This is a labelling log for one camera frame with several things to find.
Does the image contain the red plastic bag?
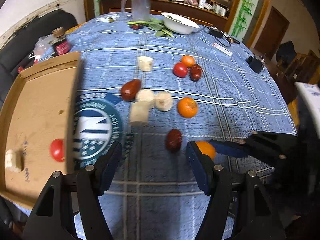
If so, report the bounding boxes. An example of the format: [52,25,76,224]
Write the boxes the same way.
[17,59,38,74]

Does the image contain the clear plastic bag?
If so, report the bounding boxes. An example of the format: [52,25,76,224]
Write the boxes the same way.
[28,34,54,59]

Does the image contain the blue plaid tablecloth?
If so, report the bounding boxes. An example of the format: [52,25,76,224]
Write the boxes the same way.
[10,11,297,240]

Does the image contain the black leather sofa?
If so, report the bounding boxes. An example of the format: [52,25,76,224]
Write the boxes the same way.
[1,9,78,103]

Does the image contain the dark jar red label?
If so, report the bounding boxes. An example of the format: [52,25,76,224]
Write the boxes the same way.
[51,27,71,56]

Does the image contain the small red tomato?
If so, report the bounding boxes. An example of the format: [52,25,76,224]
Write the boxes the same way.
[172,62,188,78]

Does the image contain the clear glass pitcher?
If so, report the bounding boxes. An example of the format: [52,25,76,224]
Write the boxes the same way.
[120,0,151,22]

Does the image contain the cardboard tray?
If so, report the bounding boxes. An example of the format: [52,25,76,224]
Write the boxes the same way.
[1,51,81,210]

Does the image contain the white red label card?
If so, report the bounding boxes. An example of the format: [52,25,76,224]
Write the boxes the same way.
[213,43,233,56]

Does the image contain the red date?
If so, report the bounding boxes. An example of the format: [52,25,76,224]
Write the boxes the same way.
[165,129,182,153]
[120,79,142,102]
[190,64,202,82]

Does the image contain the black power adapter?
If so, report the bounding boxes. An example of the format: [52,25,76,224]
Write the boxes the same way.
[208,27,224,38]

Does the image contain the small orange far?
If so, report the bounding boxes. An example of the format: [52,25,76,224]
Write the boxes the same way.
[181,55,195,68]

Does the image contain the large red tomato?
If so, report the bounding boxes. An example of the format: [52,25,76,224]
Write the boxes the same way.
[50,139,65,162]

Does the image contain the wooden sideboard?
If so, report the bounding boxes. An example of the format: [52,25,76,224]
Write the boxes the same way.
[99,0,229,32]

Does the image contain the small black device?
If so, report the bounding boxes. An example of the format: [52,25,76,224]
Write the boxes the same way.
[246,55,265,74]

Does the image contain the dark berries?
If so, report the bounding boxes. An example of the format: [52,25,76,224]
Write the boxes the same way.
[130,24,144,30]

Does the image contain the orange mid table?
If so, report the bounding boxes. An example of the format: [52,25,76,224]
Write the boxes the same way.
[177,97,198,118]

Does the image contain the green leafy vegetable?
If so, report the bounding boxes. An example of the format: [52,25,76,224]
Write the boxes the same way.
[127,18,174,37]

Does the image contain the white bowl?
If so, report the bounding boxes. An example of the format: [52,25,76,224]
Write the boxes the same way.
[161,12,200,35]

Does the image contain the banana piece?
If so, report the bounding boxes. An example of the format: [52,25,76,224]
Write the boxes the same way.
[136,89,155,108]
[129,101,150,127]
[5,150,23,173]
[155,92,173,112]
[137,56,153,72]

